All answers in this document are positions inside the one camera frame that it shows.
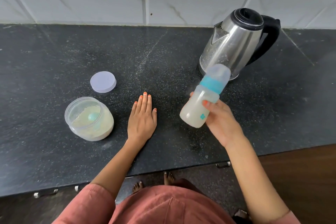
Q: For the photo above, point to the person's left thumb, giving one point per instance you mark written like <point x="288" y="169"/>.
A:
<point x="154" y="117"/>

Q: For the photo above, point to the salmon pink garment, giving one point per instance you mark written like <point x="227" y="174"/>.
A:
<point x="162" y="205"/>

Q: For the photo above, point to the person's right foot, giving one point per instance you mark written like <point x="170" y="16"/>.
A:
<point x="169" y="178"/>

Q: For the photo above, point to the person's right forearm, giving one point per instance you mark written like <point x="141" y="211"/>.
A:
<point x="252" y="179"/>

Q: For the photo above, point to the person's left foot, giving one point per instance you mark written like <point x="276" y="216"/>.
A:
<point x="137" y="187"/>

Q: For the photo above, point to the round lilac plastic lid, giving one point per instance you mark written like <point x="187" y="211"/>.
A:
<point x="103" y="82"/>

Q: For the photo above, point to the person's right hand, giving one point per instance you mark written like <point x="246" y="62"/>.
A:
<point x="223" y="124"/>

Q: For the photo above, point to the teal measuring scoop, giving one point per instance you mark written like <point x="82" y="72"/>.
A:
<point x="93" y="117"/>

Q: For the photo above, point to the person's left hand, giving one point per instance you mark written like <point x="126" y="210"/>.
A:
<point x="141" y="124"/>

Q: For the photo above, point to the person's left little finger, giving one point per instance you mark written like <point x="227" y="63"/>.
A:
<point x="133" y="110"/>

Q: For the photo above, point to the person's right thumb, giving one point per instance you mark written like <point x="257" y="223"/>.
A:
<point x="213" y="106"/>

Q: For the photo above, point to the person's foot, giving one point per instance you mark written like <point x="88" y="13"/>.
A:
<point x="169" y="178"/>
<point x="137" y="187"/>

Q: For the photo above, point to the stainless steel electric kettle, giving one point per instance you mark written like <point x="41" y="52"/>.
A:
<point x="231" y="40"/>

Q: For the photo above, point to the person's left forearm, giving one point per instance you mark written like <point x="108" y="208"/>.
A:
<point x="118" y="168"/>

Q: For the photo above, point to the person's left middle finger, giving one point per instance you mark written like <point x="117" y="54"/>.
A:
<point x="144" y="104"/>

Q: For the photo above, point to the baby bottle with teal collar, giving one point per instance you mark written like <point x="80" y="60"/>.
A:
<point x="195" y="111"/>

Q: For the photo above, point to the clear jar of milk powder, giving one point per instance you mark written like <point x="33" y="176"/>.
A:
<point x="102" y="129"/>

